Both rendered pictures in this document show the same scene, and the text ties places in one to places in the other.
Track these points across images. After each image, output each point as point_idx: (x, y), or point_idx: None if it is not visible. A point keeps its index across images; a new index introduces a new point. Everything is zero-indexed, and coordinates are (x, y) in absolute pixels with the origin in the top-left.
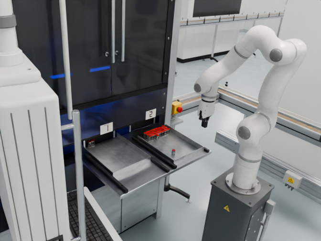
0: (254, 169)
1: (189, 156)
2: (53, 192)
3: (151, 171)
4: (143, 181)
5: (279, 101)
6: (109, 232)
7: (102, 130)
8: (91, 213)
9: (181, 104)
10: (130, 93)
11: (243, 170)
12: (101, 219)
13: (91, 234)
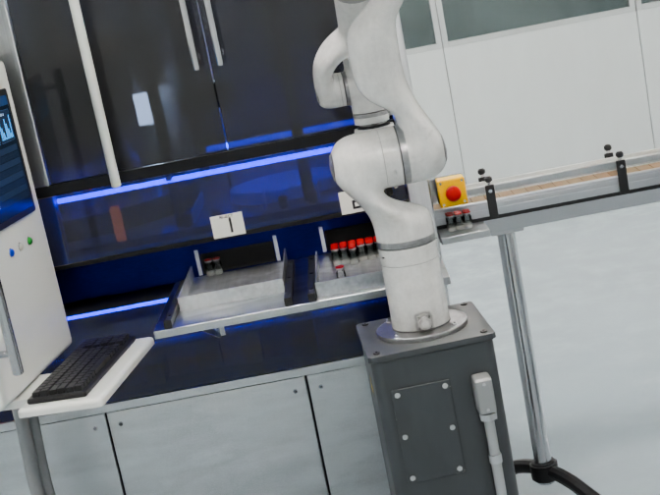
0: (401, 272)
1: (370, 280)
2: None
3: (259, 304)
4: (222, 316)
5: (387, 81)
6: (98, 386)
7: (218, 230)
8: (100, 358)
9: (464, 181)
10: (278, 145)
11: (384, 277)
12: (111, 372)
13: (64, 379)
